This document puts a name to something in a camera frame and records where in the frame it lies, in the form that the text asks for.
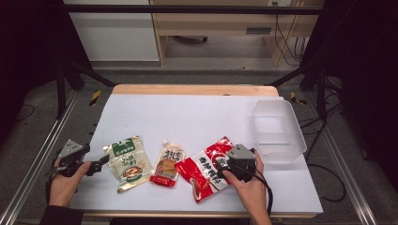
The green and gold sauce packet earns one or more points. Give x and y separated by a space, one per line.
130 162

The small spouted sauce pouch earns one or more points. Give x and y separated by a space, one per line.
167 170

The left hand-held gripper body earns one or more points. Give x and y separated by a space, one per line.
71 156

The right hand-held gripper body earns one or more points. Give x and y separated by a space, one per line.
241 162

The aluminium rail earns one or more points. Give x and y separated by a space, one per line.
34 168
341 162

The person's left hand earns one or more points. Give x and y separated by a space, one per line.
64 187

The wooden desk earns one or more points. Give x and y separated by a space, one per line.
216 23

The black curtain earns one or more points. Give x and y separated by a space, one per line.
28 47
366 62

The black metal crossbar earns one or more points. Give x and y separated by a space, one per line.
187 9

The person's right hand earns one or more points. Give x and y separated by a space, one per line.
252 193

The white cabinet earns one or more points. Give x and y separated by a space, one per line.
115 37

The clear plastic container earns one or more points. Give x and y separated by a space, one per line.
277 134

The black metal stand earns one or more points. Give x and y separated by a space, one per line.
320 90
61 90

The red and white sauce packet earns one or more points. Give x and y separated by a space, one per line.
200 170

